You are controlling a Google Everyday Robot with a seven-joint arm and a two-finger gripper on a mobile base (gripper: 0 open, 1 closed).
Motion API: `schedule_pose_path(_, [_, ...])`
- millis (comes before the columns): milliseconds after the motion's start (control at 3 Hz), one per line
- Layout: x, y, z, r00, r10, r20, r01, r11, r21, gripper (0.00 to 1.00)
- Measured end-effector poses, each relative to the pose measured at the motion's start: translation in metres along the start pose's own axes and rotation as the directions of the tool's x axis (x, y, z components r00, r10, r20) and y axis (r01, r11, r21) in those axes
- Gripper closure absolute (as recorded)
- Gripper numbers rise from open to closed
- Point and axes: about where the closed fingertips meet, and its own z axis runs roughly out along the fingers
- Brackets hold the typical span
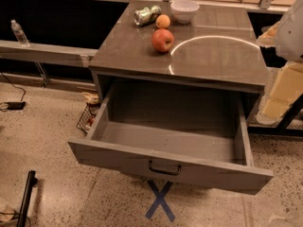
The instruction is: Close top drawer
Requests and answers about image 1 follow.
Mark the black drawer handle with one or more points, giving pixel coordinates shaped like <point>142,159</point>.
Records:
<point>162,170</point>

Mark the yellow foam padded gripper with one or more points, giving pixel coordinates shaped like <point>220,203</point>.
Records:
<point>292,35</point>

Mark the black metal stand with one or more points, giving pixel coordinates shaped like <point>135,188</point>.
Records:
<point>31,181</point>

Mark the grey cabinet with glossy top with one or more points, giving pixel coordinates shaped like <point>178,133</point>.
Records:
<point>217,50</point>

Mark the small orange fruit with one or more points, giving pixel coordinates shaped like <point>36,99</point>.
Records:
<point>163,21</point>

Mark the red apple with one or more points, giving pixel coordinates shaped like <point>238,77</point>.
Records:
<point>162,40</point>

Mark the clear plastic water bottle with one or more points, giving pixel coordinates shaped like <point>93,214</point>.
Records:
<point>19,34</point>

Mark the grey wall ledge rail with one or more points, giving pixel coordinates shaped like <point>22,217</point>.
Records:
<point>47,53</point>

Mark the wire basket with items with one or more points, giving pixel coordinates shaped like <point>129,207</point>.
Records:
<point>88,115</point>

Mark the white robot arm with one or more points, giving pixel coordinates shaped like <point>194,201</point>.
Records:
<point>293,15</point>

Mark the grey top drawer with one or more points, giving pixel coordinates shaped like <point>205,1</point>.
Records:
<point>202,130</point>

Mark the crushed green soda can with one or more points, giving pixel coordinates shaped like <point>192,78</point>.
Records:
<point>147,15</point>

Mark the black power adapter with cable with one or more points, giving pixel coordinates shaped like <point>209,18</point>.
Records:
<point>13,105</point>

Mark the blue tape cross mark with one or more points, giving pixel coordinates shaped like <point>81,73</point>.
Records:
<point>160,200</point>

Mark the white bowl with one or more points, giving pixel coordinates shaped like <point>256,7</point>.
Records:
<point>183,11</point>

